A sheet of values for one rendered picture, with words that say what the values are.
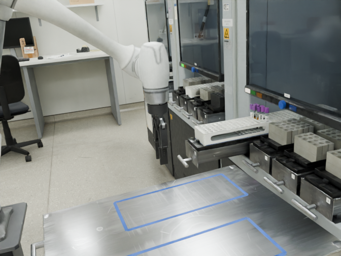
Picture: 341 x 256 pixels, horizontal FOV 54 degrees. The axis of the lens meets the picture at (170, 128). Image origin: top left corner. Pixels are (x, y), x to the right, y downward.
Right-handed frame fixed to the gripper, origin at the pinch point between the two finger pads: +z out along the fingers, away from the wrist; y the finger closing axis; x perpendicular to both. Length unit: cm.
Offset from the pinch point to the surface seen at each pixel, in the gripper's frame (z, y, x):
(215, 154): 1.3, -6.7, -19.7
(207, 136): -5.6, -4.9, -17.1
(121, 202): -1.8, -32.4, 20.6
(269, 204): -2, -50, -15
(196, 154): 0.3, -5.6, -12.1
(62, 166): 80, 193, 50
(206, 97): -6, 51, -41
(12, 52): -19, 330, 91
